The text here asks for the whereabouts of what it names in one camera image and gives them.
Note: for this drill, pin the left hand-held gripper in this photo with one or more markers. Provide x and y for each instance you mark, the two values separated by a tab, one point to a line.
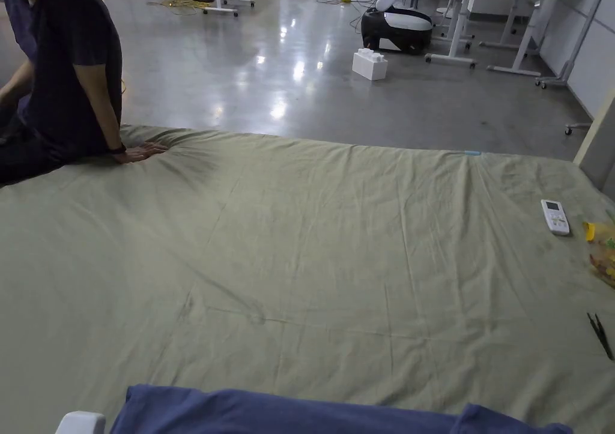
80	423

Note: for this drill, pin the dark blue shirt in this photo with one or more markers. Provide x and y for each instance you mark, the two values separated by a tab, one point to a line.
269	412

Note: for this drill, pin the bed with pale green sheet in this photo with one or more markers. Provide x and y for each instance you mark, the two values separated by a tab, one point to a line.
307	242

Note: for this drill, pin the white foam block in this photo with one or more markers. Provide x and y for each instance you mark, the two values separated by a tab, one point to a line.
370	64

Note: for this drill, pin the white and black robot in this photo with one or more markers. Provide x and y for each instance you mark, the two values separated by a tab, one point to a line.
396	23

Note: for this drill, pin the white remote control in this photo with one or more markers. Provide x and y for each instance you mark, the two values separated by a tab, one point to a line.
555	217

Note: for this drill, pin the black tweezers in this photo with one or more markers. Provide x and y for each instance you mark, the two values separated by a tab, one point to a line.
601	334

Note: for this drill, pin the clear bag with yellow contents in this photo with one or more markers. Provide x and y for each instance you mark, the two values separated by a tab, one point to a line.
603	260

